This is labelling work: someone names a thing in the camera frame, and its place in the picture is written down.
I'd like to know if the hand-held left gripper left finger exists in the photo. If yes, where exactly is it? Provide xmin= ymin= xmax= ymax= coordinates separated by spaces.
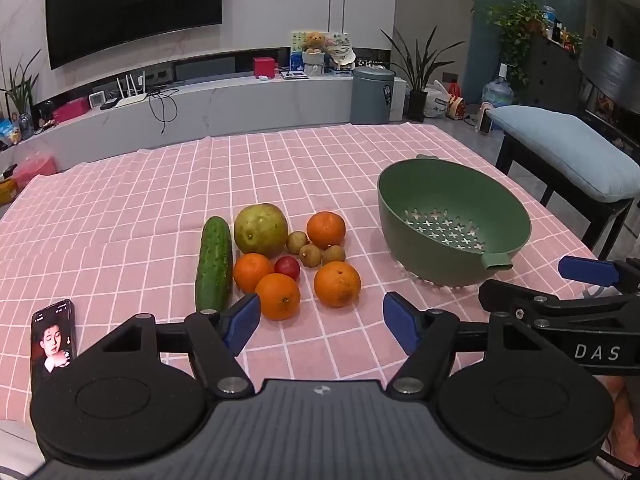
xmin=82 ymin=292 xmax=262 ymax=399

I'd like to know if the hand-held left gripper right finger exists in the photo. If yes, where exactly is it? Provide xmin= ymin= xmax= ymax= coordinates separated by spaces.
xmin=383 ymin=291 xmax=553 ymax=400

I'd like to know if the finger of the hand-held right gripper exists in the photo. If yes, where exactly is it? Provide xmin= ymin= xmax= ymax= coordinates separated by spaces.
xmin=558 ymin=255 xmax=640 ymax=293
xmin=478 ymin=279 xmax=566 ymax=328

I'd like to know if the orange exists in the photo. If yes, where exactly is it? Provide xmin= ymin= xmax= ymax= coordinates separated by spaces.
xmin=314 ymin=261 xmax=362 ymax=308
xmin=255 ymin=273 xmax=302 ymax=321
xmin=306 ymin=211 xmax=347 ymax=250
xmin=233 ymin=253 xmax=276 ymax=294

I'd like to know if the green cucumber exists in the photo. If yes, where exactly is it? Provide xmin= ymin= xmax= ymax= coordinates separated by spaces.
xmin=195 ymin=216 xmax=234 ymax=313

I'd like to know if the red tomato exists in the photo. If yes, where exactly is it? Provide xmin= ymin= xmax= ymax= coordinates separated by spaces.
xmin=274 ymin=255 xmax=301 ymax=281

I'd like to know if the large yellow-green pomelo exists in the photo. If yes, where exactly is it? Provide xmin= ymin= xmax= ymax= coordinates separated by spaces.
xmin=234 ymin=203 xmax=290 ymax=259

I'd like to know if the green colander bowl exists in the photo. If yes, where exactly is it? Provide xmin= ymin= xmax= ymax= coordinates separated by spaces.
xmin=377 ymin=155 xmax=532 ymax=281

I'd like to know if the pink checked tablecloth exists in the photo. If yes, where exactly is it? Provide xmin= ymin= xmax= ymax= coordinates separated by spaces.
xmin=0 ymin=122 xmax=640 ymax=423

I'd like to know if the black smartphone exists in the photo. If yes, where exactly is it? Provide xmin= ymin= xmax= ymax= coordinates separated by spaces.
xmin=31 ymin=299 xmax=77 ymax=396

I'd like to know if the blue water jug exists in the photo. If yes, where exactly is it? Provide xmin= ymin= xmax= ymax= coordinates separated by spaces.
xmin=481 ymin=63 xmax=516 ymax=108

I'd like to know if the dark grey cabinet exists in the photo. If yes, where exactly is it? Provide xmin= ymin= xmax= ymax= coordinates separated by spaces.
xmin=525 ymin=35 xmax=586 ymax=111

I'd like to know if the white plastic bag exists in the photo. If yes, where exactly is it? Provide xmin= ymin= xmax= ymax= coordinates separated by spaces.
xmin=424 ymin=80 xmax=453 ymax=118

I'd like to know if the white marble media counter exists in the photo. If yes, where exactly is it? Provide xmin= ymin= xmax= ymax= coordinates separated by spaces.
xmin=0 ymin=75 xmax=356 ymax=173

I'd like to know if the grey trash bin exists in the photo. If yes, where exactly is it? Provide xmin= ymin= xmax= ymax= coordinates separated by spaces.
xmin=350 ymin=66 xmax=396 ymax=125

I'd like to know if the potted long-leaf plant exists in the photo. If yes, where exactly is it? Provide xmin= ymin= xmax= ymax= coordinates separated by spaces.
xmin=382 ymin=25 xmax=466 ymax=122

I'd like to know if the white router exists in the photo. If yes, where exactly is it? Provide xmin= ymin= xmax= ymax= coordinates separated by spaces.
xmin=116 ymin=74 xmax=147 ymax=107

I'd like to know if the trailing leafy plant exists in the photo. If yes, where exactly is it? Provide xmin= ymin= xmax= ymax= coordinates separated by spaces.
xmin=487 ymin=0 xmax=546 ymax=86

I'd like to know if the red basket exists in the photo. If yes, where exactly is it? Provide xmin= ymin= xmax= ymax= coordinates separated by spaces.
xmin=12 ymin=155 xmax=57 ymax=191

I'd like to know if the pink box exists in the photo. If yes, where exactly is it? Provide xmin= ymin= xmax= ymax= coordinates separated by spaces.
xmin=51 ymin=98 xmax=89 ymax=123

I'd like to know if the brown teddy bear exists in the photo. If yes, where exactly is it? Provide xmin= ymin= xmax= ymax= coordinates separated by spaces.
xmin=300 ymin=31 xmax=328 ymax=77

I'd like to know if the printed picture board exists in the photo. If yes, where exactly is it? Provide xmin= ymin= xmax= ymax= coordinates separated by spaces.
xmin=291 ymin=31 xmax=353 ymax=73

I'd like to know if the small potted plant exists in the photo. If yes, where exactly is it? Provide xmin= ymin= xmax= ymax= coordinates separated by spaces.
xmin=0 ymin=50 xmax=41 ymax=136

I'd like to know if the black cable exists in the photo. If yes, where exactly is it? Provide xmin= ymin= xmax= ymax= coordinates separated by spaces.
xmin=148 ymin=87 xmax=179 ymax=133

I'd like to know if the black wall television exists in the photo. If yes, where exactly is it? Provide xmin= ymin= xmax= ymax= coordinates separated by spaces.
xmin=45 ymin=0 xmax=223 ymax=71

